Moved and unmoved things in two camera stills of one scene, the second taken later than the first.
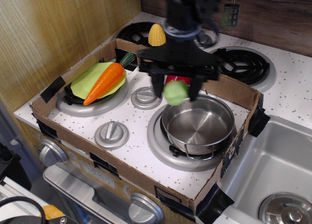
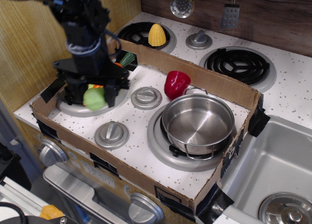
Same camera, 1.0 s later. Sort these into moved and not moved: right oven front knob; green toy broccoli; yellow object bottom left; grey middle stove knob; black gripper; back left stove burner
Moved: green toy broccoli; black gripper
Not moved: grey middle stove knob; yellow object bottom left; back left stove burner; right oven front knob
